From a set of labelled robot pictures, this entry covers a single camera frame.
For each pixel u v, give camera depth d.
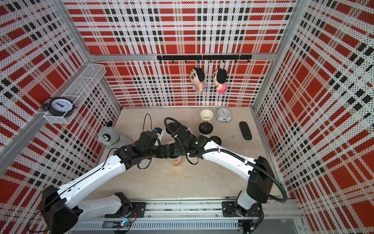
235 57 0.89
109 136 0.80
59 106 0.64
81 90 0.80
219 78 0.93
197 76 0.91
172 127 0.85
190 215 0.73
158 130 0.69
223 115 1.11
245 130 1.02
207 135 0.87
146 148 0.57
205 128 0.86
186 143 0.57
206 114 0.98
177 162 0.81
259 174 0.41
